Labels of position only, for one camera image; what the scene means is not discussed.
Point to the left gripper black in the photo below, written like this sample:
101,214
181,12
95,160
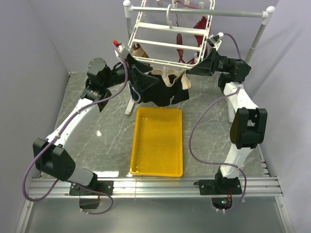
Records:
143,80

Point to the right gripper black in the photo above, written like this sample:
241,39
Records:
207,66

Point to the black underwear beige waistband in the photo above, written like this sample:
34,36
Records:
172,87

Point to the white clip hanger frame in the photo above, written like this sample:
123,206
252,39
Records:
173,33

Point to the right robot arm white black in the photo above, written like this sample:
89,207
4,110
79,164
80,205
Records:
248,122

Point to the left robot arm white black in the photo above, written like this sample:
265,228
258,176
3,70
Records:
52,153

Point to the navy blue underwear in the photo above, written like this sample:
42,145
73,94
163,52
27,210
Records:
135,95

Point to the argyle brown sock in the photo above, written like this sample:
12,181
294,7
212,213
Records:
138,51

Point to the white drying rack stand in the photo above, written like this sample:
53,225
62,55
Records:
265,17

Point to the yellow plastic tray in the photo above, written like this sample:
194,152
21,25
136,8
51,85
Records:
158,143

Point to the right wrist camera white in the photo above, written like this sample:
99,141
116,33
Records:
215,40

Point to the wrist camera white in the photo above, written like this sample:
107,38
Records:
215,40
122,48

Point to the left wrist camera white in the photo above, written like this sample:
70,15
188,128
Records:
122,48

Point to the aluminium mounting rail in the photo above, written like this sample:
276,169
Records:
157,188

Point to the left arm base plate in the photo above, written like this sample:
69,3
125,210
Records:
90,196

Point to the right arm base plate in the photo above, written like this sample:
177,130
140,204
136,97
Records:
224,187

